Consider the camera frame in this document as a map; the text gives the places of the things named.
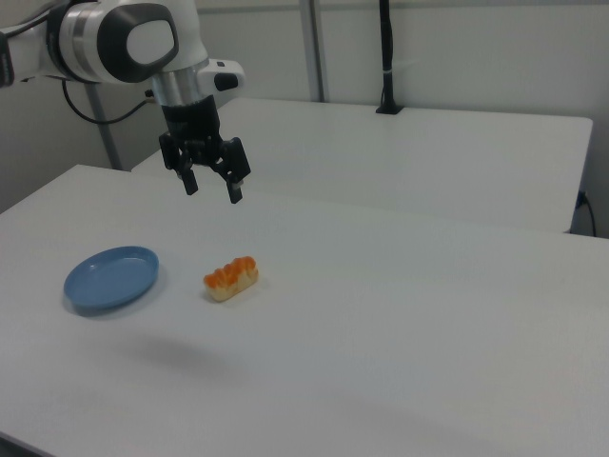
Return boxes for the orange glazed bread loaf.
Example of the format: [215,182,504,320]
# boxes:
[203,255,260,303]

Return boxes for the black camera pole with clamp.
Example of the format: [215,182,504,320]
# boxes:
[375,0,404,115]

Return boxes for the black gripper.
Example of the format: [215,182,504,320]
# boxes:
[158,93,252,205]

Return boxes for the blue oval plate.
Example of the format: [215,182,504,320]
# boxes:
[63,245,161,319]

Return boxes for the grey aluminium frame post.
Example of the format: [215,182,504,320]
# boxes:
[84,83,126,170]
[304,0,330,103]

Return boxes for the white table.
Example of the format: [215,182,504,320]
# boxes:
[129,97,594,234]

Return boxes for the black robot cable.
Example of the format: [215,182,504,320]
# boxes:
[62,79,156,126]

